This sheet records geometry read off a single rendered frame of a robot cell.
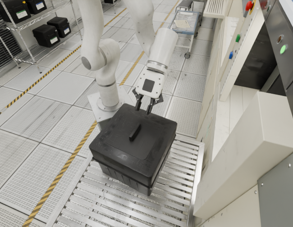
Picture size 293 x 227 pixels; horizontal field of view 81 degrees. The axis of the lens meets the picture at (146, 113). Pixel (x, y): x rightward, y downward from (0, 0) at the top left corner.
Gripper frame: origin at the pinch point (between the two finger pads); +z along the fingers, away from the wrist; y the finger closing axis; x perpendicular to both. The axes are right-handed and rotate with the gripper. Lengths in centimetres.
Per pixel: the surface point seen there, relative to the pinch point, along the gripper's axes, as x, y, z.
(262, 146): -35.4, 33.1, -4.1
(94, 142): -6.6, -13.1, 19.5
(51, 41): 154, -243, -38
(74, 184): 1, -22, 47
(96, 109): 33, -44, 15
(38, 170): 58, -102, 98
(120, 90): 50, -40, -2
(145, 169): -7.2, 10.7, 20.3
